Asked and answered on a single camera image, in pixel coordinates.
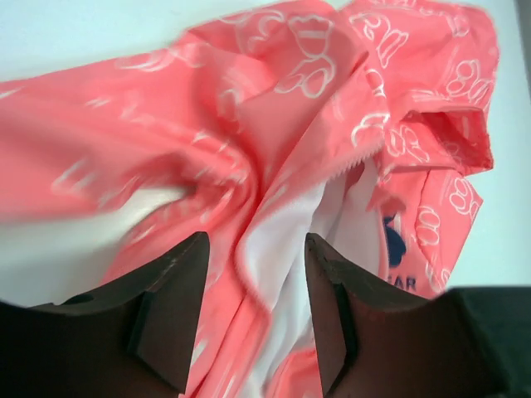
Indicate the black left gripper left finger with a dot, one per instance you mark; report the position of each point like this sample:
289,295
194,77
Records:
132,337

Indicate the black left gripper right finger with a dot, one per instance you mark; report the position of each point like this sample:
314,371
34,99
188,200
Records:
376,340

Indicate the pink hooded jacket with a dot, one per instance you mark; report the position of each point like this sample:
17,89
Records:
359,124

